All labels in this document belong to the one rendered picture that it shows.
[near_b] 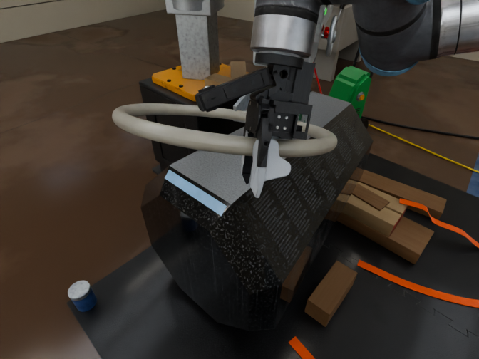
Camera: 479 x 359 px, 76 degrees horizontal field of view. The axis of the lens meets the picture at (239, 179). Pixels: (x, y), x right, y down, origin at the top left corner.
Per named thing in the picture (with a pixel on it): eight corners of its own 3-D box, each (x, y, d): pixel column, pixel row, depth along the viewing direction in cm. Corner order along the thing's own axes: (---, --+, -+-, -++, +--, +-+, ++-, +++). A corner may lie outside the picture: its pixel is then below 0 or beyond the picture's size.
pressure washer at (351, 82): (339, 118, 316) (361, 26, 261) (366, 133, 293) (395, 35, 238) (313, 127, 302) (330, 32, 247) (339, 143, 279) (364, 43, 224)
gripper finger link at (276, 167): (291, 201, 47) (296, 139, 46) (254, 199, 45) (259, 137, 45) (284, 198, 50) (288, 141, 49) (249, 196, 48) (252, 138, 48)
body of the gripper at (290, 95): (306, 144, 47) (322, 60, 43) (251, 139, 45) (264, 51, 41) (287, 134, 54) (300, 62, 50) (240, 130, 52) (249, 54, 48)
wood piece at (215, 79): (204, 86, 184) (204, 78, 181) (215, 81, 190) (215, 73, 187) (231, 94, 175) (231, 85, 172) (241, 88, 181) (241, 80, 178)
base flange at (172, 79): (149, 80, 201) (147, 73, 198) (205, 63, 228) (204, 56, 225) (197, 103, 175) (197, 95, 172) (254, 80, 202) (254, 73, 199)
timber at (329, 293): (325, 327, 148) (330, 315, 141) (304, 311, 154) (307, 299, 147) (352, 285, 166) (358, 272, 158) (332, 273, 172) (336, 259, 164)
